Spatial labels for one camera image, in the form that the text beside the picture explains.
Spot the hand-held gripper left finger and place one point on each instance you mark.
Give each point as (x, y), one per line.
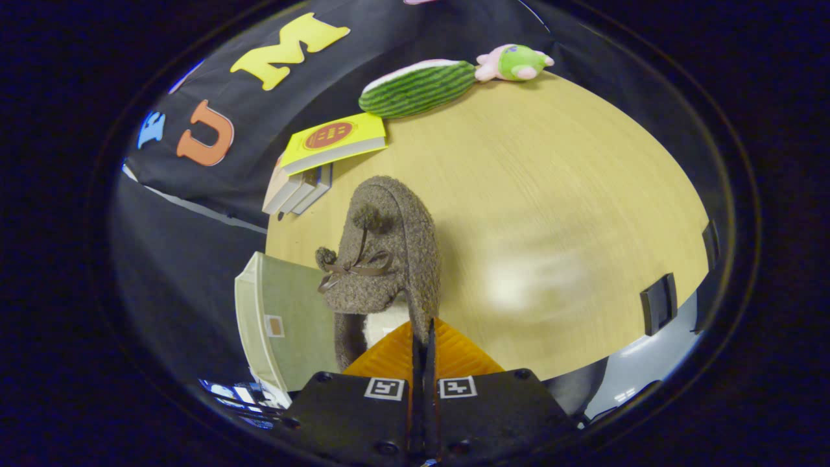
(356, 421)

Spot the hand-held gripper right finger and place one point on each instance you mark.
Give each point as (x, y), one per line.
(493, 415)

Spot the pale green fabric storage box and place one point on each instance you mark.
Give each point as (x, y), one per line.
(298, 305)

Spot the brown fuzzy shoe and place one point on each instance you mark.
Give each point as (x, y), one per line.
(389, 246)

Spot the blue printed packet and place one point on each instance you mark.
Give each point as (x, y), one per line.
(233, 394)

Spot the black table edge clamp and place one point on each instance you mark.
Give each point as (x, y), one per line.
(658, 303)
(711, 243)

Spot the white book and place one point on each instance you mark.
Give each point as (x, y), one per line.
(298, 194)

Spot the blue cover book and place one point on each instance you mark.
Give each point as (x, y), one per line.
(316, 188)

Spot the yellow book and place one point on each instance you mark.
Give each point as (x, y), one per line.
(334, 139)

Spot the watermelon slice plush toy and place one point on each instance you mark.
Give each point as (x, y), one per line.
(418, 87)

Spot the pink and green plush toy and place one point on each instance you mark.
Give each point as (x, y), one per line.
(515, 63)

